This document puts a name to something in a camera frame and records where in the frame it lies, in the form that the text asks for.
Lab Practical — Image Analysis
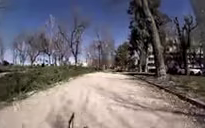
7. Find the tall leaning pine tree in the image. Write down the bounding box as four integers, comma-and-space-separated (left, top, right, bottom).
128, 0, 173, 80

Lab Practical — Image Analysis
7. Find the green evergreen tree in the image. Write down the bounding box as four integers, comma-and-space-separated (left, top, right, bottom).
114, 41, 134, 71

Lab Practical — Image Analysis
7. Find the pale building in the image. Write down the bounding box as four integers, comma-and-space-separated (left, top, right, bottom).
144, 39, 205, 73

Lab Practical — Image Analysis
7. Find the bare tree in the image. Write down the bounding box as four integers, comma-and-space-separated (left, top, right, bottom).
172, 15, 199, 76

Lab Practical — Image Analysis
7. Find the row of bare trees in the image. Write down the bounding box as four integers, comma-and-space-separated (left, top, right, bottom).
0, 13, 115, 68

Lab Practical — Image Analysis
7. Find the shaded grass strip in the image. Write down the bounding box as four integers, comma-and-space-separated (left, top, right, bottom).
133, 73, 205, 108

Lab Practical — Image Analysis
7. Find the sandy dirt path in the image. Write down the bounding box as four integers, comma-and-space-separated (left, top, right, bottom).
0, 71, 205, 128

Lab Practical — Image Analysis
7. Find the stone kerb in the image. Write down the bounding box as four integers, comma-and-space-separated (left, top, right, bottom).
135, 76, 205, 114

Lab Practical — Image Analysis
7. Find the robot's own part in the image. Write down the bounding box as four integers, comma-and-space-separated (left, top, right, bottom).
68, 112, 76, 128

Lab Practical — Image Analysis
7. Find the green grass bank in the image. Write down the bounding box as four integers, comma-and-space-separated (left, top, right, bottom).
0, 64, 98, 108

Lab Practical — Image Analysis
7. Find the white car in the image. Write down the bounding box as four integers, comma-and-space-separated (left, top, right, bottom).
188, 67, 203, 76

